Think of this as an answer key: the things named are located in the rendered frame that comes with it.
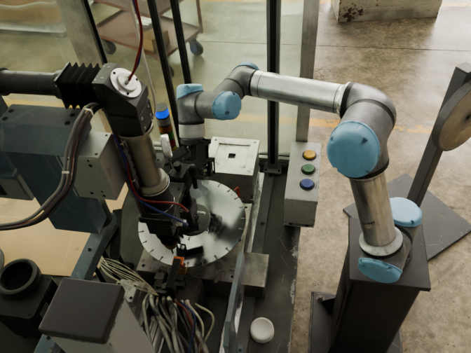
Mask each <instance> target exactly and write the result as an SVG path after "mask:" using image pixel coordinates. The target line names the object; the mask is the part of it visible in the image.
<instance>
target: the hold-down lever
mask: <svg viewBox="0 0 471 353"><path fill-rule="evenodd" d="M187 168H188V172H189V176H190V177H191V180H192V184H193V188H194V189H197V188H198V183H197V179H196V175H197V171H196V166H195V165H194V164H190V165H188V167H187Z"/></svg>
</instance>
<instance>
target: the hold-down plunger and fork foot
mask: <svg viewBox="0 0 471 353"><path fill-rule="evenodd" d="M186 223H188V226H178V228H179V232H178V236H180V237H182V239H184V236H183V234H187V233H192V232H196V231H199V230H200V228H199V225H198V220H194V218H193V220H192V221H189V220H186ZM177 243H178V244H181V241H180V238H179V239H178V240H177Z"/></svg>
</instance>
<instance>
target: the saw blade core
mask: <svg viewBox="0 0 471 353"><path fill-rule="evenodd" d="M207 182H208V184H207ZM202 184H203V185H204V186H205V187H207V188H208V190H209V192H208V194H207V195H203V196H202V198H197V201H196V204H200V205H203V206H204V207H206V208H207V210H208V211H209V213H210V222H209V224H208V226H207V228H206V229H204V230H203V231H201V232H199V233H196V234H192V235H187V234H183V236H184V239H182V241H181V244H177V245H178V247H179V251H180V254H181V257H184V262H183V265H180V267H181V268H187V263H189V265H188V268H191V267H197V266H201V265H202V262H201V261H203V265H206V264H208V263H211V262H214V261H216V258H215V257H214V256H216V257H217V260H218V259H220V258H221V257H223V256H225V255H226V254H227V253H228V252H229V251H230V250H232V248H234V246H235V245H237V243H238V241H239V240H240V238H241V237H242V235H243V232H244V229H245V224H246V219H242V218H246V213H245V208H244V205H243V203H242V201H241V200H240V198H238V196H237V195H236V194H234V195H231V194H233V193H234V192H233V191H232V190H231V189H230V188H228V187H227V186H225V185H223V184H220V183H218V182H216V181H210V180H209V181H208V180H205V179H204V180H202ZM218 185H219V187H218ZM227 191H228V192H227ZM236 198H237V199H236ZM235 199H236V200H235ZM241 207H242V208H241ZM239 208H240V209H239ZM239 228H241V229H243V230H241V229H239ZM138 231H139V238H140V240H141V243H143V244H142V245H143V246H144V248H145V249H146V251H147V252H148V253H149V254H150V255H151V256H153V257H154V258H155V259H156V260H158V261H160V262H162V263H165V264H167V265H172V260H173V258H174V256H179V254H178V251H177V248H174V249H173V252H174V253H173V254H172V252H171V249H167V248H166V247H165V245H163V244H162V243H161V241H160V240H159V239H158V238H157V237H156V234H150V233H149V230H148V228H147V225H146V224H145V223H140V222H139V225H138ZM142 231H143V232H142ZM234 239H235V240H234ZM237 240H238V241H237ZM146 241H147V242H146ZM225 248H227V249H225ZM152 250H153V251H152ZM150 252H151V253H150ZM161 257H163V258H162V259H161Z"/></svg>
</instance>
